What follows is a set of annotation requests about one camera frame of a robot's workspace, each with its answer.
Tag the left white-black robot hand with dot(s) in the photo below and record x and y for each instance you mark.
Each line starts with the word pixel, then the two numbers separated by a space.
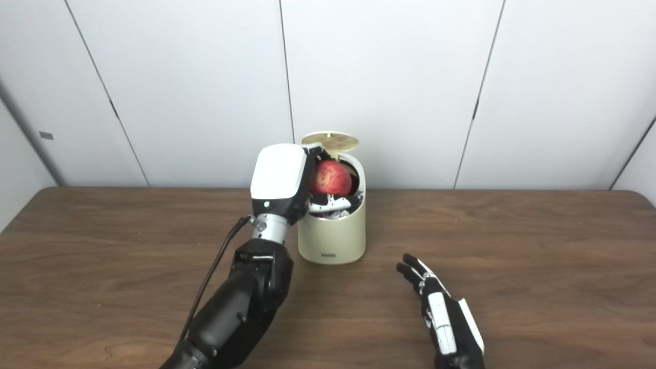
pixel 279 171

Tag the right white-black robot hand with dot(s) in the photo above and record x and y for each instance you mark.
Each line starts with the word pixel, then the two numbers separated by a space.
pixel 446 323

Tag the red apple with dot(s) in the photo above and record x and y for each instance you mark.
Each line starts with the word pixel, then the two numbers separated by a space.
pixel 330 178

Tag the round cream bin lid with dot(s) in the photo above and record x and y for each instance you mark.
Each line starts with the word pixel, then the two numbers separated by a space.
pixel 333 139

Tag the cream-colored desktop bin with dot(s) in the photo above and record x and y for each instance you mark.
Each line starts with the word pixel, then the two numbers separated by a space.
pixel 330 238

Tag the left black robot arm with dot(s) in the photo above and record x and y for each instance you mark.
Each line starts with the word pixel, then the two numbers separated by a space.
pixel 241 302

